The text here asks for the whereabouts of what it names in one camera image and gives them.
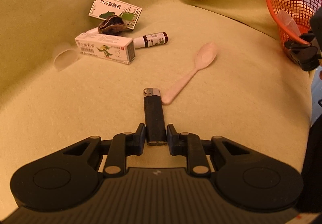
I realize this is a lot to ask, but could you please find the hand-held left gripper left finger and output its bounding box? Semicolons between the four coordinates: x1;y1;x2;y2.
62;123;147;177

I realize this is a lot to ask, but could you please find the orange plastic mesh basket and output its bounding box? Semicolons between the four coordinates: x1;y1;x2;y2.
266;0;322;52

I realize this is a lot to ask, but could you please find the clear plastic wrapper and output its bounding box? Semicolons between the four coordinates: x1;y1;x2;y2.
277;10;300;36

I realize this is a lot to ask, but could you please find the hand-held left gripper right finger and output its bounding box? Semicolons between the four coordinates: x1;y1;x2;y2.
167;123;251;177

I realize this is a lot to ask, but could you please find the pink plastic spoon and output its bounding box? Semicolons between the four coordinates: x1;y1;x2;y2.
161;42;218;105

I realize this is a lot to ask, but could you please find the green and white medicine box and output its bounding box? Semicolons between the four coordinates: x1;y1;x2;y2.
89;0;142;31

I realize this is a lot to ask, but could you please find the black lighter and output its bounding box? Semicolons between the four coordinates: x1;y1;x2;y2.
143;88;168;146

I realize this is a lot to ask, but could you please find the dark cloth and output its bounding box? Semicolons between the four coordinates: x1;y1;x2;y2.
300;113;322;214

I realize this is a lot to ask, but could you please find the brown bottle with white cap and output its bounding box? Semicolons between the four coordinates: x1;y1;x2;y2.
133;32;169;49

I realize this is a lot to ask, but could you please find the dark brown hair scrunchie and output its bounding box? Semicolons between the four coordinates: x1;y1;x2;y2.
97;15;126;36

